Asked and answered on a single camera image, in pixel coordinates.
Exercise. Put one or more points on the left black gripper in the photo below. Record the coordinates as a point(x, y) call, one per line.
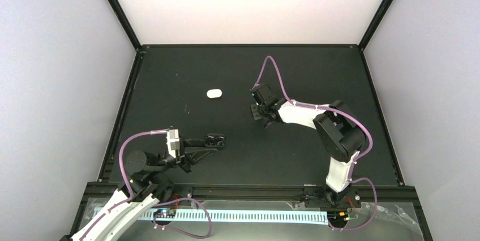
point(187, 154)

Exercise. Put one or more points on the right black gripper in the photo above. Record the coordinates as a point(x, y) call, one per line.
point(255, 115)

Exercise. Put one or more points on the black earbud charging case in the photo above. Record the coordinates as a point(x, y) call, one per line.
point(217, 141)

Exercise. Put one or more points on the white earbud charging case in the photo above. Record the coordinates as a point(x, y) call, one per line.
point(214, 93)

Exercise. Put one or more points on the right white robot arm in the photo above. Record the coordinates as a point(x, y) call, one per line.
point(342, 135)

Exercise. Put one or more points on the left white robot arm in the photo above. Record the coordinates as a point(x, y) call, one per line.
point(145, 185)

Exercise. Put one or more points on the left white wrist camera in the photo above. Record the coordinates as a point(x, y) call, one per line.
point(173, 142)

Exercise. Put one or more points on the white slotted cable duct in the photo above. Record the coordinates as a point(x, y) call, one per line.
point(239, 216)

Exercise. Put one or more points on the black front mounting rail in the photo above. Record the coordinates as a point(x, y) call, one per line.
point(310, 195)

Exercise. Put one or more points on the right black frame post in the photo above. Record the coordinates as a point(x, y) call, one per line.
point(374, 23)

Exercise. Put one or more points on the black frame post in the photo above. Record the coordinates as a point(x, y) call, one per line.
point(374, 23)
point(126, 25)

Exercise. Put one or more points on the left black frame post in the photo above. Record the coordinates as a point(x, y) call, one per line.
point(126, 25)

